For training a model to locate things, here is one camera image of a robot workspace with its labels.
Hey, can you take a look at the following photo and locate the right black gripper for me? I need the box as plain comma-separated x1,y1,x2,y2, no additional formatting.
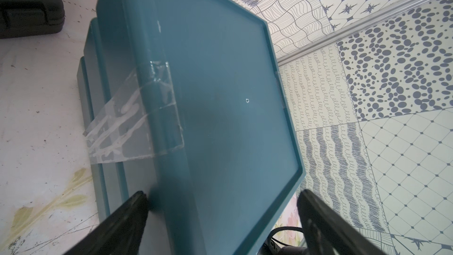
261,226,308,255

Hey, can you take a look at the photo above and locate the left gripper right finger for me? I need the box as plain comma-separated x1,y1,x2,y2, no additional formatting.
297,190,383,255

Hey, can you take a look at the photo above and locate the teal plastic drawer cabinet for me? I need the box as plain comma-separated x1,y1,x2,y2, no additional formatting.
77,0,304,255

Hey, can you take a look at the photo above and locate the black plastic case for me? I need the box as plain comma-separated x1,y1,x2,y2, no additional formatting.
1,0,65,39

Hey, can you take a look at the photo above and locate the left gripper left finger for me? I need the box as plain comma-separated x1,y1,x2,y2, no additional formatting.
66,191,149,255

